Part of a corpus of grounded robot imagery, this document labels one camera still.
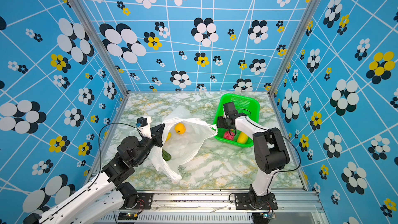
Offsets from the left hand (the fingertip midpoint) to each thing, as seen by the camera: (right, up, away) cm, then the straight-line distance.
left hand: (165, 124), depth 70 cm
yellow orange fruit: (+3, -5, +23) cm, 24 cm away
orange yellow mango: (+41, -11, +21) cm, 47 cm away
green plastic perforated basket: (+48, +9, +35) cm, 60 cm away
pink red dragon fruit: (+32, -9, +19) cm, 38 cm away
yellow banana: (+2, -6, +2) cm, 6 cm away
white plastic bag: (+5, -10, +26) cm, 28 cm away
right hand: (+30, -2, +27) cm, 41 cm away
